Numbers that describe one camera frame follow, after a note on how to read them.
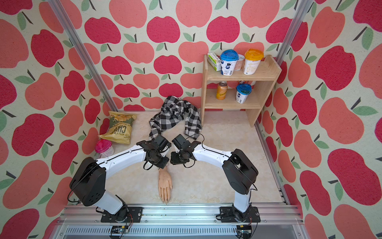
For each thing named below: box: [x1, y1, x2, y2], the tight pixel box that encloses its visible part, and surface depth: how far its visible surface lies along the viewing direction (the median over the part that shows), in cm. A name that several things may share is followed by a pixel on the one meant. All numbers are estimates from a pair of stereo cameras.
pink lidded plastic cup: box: [95, 139, 115, 159], surface depth 91 cm
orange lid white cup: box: [243, 48, 265, 76], surface depth 76 cm
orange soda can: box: [215, 81, 228, 101], surface depth 95 cm
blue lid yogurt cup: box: [219, 49, 240, 77], surface depth 76 cm
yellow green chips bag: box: [97, 111, 137, 144], surface depth 103 cm
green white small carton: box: [206, 51, 222, 72], surface depth 85 cm
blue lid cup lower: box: [235, 83, 253, 105], surface depth 93 cm
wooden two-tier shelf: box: [200, 54, 283, 127], surface depth 87 cm
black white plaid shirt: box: [148, 95, 203, 141], surface depth 114 cm
